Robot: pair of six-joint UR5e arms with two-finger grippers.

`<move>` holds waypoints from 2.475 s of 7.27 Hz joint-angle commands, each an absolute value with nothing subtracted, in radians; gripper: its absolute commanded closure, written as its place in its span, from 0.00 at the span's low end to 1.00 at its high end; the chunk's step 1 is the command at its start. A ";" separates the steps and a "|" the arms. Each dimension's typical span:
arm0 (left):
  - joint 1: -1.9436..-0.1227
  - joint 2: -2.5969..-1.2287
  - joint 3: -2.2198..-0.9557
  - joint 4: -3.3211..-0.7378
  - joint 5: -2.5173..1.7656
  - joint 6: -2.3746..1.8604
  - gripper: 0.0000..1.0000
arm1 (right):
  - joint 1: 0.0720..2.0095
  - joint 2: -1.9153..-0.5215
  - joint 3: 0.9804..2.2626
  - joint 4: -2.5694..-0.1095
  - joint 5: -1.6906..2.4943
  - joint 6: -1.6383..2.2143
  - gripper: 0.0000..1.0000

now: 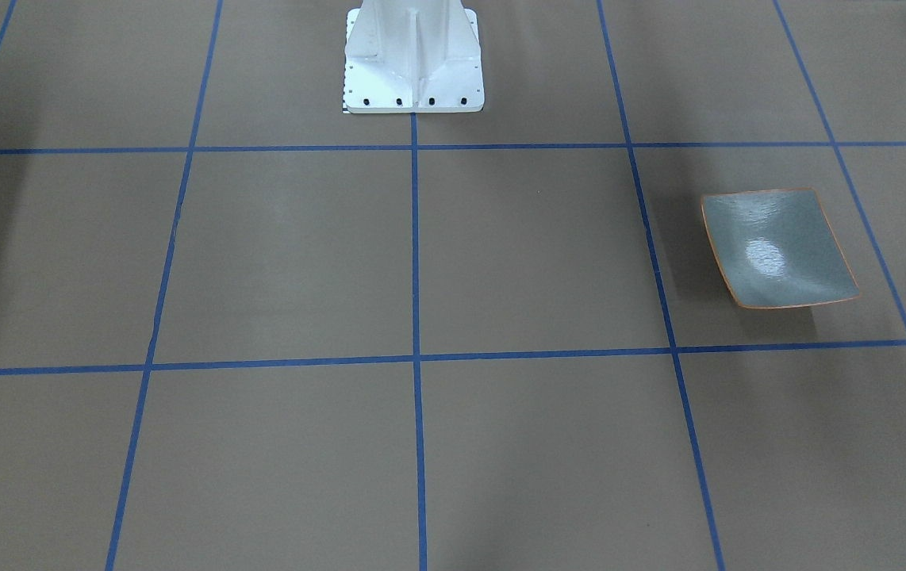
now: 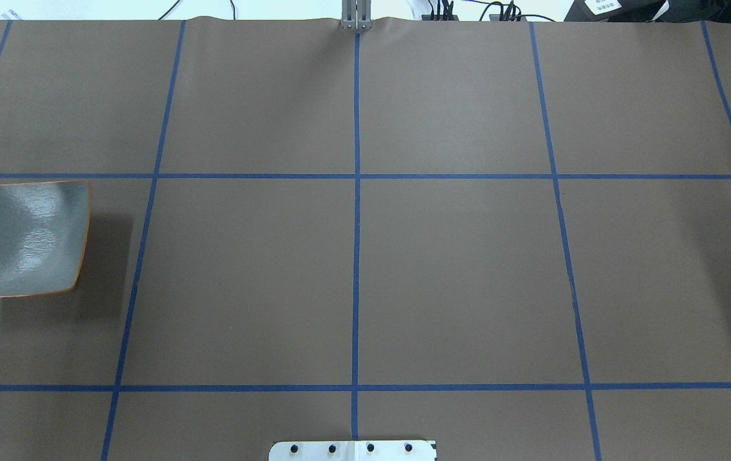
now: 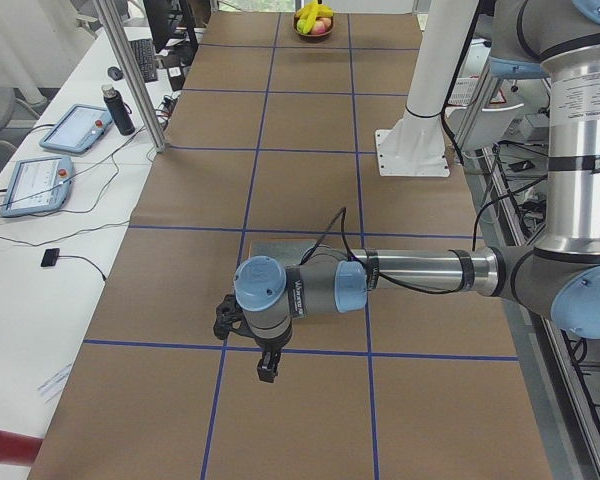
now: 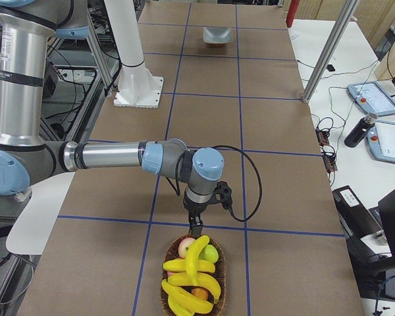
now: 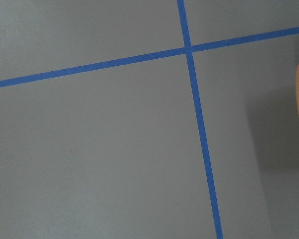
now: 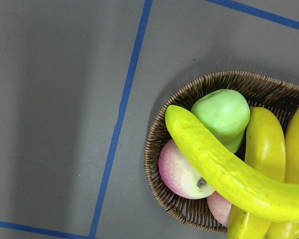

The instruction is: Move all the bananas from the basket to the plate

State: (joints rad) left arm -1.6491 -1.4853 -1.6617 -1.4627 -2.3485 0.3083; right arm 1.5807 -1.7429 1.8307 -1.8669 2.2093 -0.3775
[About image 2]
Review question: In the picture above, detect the aluminium frame post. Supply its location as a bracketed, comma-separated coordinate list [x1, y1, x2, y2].
[341, 0, 373, 32]

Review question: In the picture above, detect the grey square plate orange rim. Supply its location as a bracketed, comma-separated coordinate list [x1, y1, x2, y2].
[0, 180, 92, 298]

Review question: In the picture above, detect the brown table mat blue grid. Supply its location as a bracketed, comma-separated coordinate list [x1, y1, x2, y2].
[0, 17, 731, 460]

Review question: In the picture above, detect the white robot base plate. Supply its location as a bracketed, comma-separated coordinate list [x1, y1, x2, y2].
[268, 440, 438, 460]

